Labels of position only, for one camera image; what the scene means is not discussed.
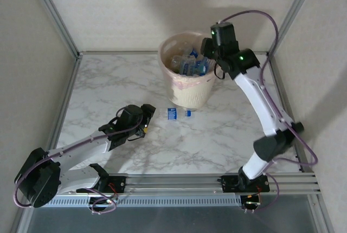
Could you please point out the beige ribbed plastic bin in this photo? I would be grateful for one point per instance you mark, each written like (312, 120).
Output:
(189, 97)

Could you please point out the grey metal sheet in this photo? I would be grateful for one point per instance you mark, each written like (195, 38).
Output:
(176, 220)

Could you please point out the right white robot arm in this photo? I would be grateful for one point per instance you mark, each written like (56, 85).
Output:
(254, 100)

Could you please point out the small lit circuit board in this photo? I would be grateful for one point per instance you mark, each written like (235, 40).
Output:
(250, 203)

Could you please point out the aluminium front mounting rail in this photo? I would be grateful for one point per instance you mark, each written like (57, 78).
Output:
(173, 182)

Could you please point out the aluminium frame post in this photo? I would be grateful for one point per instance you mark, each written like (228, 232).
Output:
(54, 13)
(294, 13)

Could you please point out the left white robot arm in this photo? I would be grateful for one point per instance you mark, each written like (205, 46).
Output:
(81, 146)

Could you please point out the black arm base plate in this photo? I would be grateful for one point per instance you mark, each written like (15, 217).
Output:
(119, 182)
(229, 182)

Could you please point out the aluminium side frame rail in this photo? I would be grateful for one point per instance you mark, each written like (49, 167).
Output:
(72, 81)
(274, 73)

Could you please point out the pink plastic bin liner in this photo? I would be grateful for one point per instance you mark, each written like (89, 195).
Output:
(165, 51)

